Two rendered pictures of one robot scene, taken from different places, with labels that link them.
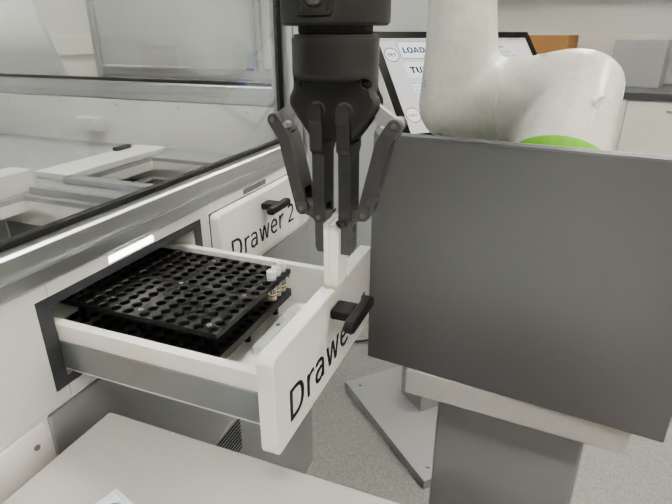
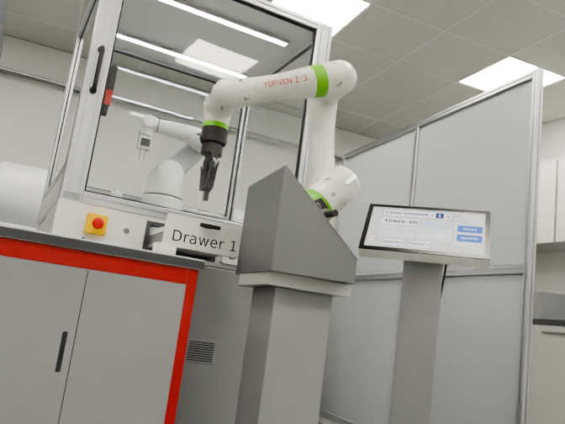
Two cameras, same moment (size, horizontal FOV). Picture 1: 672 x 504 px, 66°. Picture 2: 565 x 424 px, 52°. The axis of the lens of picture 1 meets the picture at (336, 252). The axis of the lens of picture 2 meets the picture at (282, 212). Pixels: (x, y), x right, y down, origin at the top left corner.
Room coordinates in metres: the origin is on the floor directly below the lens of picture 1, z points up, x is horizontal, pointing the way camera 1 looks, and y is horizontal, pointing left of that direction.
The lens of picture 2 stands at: (-0.79, -1.53, 0.60)
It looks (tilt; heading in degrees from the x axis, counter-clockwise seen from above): 11 degrees up; 43
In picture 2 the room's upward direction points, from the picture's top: 8 degrees clockwise
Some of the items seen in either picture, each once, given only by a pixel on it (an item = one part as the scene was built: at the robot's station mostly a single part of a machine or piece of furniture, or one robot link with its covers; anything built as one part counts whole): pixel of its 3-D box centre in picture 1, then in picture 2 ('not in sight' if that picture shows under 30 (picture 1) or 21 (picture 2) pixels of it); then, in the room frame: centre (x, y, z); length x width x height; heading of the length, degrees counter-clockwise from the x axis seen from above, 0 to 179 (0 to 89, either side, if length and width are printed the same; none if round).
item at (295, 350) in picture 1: (327, 331); (204, 236); (0.51, 0.01, 0.87); 0.29 x 0.02 x 0.11; 159
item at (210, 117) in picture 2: not in sight; (218, 109); (0.47, -0.01, 1.32); 0.13 x 0.11 x 0.14; 60
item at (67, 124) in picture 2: not in sight; (76, 89); (0.37, 0.87, 1.52); 0.87 x 0.01 x 0.86; 69
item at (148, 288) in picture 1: (183, 304); not in sight; (0.59, 0.20, 0.87); 0.22 x 0.18 x 0.06; 69
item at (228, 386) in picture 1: (178, 306); (186, 243); (0.59, 0.20, 0.86); 0.40 x 0.26 x 0.06; 69
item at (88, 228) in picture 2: not in sight; (96, 224); (0.30, 0.36, 0.88); 0.07 x 0.05 x 0.07; 159
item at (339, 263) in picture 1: (339, 252); (204, 201); (0.47, 0.00, 0.99); 0.03 x 0.01 x 0.07; 159
